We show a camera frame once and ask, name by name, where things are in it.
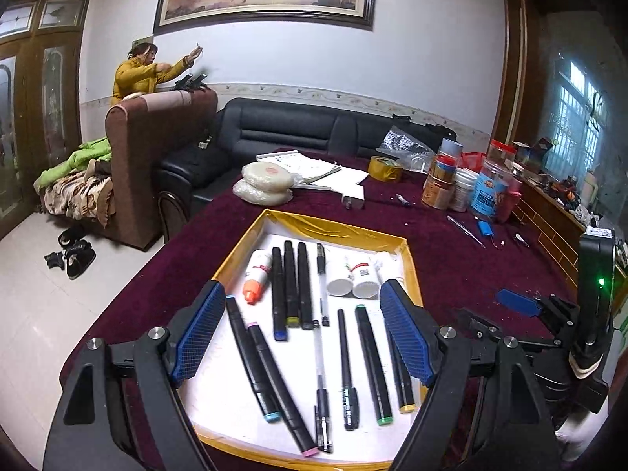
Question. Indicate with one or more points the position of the red basket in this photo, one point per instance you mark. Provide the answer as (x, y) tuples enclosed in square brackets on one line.
[(473, 159)]

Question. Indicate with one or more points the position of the black marker olive cap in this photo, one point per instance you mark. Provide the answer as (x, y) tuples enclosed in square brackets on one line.
[(291, 284)]

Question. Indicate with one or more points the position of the dark box with diamond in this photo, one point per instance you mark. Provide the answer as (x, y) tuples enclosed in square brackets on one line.
[(542, 146)]

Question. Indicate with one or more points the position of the nail clippers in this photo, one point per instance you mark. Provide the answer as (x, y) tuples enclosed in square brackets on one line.
[(521, 239)]

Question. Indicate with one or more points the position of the clear plastic bag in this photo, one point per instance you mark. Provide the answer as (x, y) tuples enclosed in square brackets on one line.
[(405, 144)]

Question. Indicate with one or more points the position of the grey cup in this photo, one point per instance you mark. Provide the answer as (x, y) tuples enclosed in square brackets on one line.
[(451, 147)]

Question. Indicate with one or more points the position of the clear pen with black cap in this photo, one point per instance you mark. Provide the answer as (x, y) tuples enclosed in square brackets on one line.
[(322, 284)]

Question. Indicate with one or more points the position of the clear jar blue label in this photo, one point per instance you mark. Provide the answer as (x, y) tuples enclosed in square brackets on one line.
[(490, 191)]

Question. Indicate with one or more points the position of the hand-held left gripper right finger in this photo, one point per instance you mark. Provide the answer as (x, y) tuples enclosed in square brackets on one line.
[(405, 328)]

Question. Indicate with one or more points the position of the brown armchair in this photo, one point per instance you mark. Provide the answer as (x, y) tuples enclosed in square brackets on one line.
[(152, 157)]

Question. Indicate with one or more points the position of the clear pen with black grip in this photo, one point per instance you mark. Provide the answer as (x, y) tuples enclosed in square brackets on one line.
[(322, 402)]

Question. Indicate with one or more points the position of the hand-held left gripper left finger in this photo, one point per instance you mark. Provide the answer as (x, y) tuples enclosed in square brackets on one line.
[(198, 333)]

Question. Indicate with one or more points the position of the toothpick jar blue lid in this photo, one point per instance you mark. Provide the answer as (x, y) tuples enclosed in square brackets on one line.
[(446, 163)]

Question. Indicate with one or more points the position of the black marker cyan cap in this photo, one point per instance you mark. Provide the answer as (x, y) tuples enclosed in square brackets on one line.
[(250, 363)]

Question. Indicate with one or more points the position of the wooden glass door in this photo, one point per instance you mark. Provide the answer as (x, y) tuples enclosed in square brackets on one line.
[(34, 108)]

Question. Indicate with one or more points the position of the black marker pink cap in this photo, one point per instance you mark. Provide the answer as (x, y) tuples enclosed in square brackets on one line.
[(282, 392)]

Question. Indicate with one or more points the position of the black marker yellow cap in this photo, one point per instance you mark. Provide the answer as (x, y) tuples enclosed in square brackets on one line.
[(403, 382)]

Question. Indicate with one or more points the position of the white glue bottle orange cap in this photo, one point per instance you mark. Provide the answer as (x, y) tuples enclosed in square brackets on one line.
[(257, 270)]

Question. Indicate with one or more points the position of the black marker dark grey cap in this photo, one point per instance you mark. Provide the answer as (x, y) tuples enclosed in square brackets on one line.
[(304, 284)]

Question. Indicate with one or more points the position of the wooden sideboard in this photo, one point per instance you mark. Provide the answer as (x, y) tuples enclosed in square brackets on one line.
[(544, 221)]

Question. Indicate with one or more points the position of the black slippers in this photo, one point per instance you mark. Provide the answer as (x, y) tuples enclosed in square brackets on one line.
[(73, 252)]

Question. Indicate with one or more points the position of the white papers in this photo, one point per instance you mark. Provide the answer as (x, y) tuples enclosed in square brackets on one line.
[(314, 167)]

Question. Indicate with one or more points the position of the clear jar red lid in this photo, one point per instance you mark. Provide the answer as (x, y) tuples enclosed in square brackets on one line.
[(501, 149)]

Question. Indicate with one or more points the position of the patterned brown blanket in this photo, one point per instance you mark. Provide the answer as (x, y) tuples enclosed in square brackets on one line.
[(78, 201)]

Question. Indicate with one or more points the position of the glass bottle pink knitted sleeve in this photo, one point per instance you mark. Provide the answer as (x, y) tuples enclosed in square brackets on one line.
[(512, 201)]

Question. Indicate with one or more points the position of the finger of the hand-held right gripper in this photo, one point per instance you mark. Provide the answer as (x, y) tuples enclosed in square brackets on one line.
[(483, 324), (515, 301)]

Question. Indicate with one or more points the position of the small blue white cap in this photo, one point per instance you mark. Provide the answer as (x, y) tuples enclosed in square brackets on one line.
[(403, 199)]

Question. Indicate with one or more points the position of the small white bottle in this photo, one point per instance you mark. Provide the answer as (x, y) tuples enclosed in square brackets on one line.
[(340, 279)]

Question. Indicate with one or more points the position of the white bottle with square code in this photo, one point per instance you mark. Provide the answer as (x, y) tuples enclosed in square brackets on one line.
[(365, 282)]

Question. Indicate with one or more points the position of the white charger plug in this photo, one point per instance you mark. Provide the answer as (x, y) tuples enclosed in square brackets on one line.
[(354, 197)]

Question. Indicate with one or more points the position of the white plastic jar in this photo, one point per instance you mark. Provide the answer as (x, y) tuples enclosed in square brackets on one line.
[(463, 191)]

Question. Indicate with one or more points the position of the person's right hand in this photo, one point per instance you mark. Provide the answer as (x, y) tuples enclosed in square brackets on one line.
[(579, 436)]

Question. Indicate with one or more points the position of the green blanket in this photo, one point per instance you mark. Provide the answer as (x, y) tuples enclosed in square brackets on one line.
[(78, 159)]

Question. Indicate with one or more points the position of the thin metal pen tool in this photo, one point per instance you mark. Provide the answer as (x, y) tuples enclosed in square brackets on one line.
[(465, 230)]

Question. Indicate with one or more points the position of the black leather sofa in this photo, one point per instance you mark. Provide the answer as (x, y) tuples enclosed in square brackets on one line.
[(294, 127)]

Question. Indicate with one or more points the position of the yellow tape roll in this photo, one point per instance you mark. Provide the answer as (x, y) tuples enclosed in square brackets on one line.
[(386, 169)]

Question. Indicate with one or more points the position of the maroon velvet tablecloth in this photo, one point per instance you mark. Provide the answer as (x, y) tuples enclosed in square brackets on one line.
[(441, 265)]

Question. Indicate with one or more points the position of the yellow cardboard box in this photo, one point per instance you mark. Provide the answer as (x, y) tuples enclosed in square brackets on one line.
[(216, 392)]

